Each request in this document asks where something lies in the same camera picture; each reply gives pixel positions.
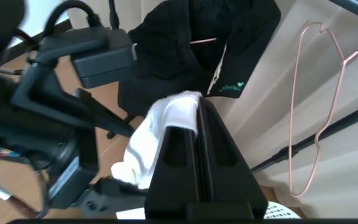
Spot white garment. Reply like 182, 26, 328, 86
110, 90, 203, 220

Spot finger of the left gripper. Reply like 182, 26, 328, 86
72, 177, 149, 216
75, 88, 135, 138

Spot black cable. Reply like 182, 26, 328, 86
44, 0, 102, 38

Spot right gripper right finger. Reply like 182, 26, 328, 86
197, 96, 269, 219

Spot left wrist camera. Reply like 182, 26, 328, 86
10, 26, 136, 125

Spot white laundry basket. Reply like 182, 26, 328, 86
263, 201, 301, 220

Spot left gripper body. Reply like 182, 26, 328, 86
0, 102, 99, 210

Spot black clothes rack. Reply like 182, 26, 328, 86
106, 0, 358, 174

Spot black drawstring shorts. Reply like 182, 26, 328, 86
117, 0, 282, 118

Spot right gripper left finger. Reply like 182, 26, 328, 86
144, 126, 204, 219

